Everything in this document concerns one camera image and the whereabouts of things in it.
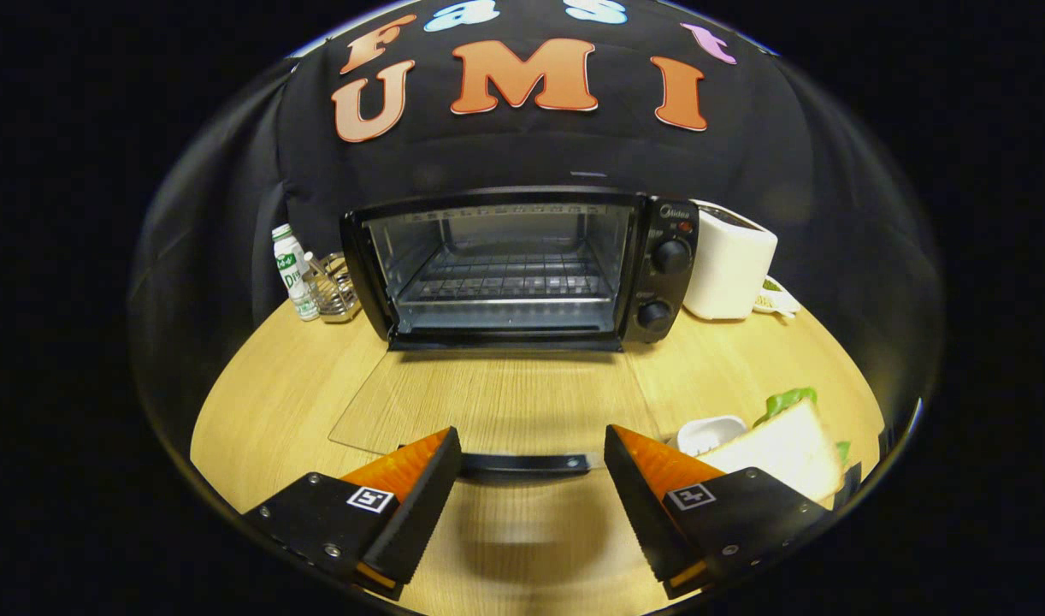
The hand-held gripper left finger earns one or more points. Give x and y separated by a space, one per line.
424 505

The black toaster oven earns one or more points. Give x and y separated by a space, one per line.
659 287

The white bread toaster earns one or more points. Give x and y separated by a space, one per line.
728 265

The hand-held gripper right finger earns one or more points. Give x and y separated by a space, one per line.
642 505

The white ribbed tray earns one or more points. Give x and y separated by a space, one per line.
709 432

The white and green packet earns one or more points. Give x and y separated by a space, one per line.
779 299

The sandwich with lettuce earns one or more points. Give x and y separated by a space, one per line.
788 445

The white bottle green label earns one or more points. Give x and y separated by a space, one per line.
293 269

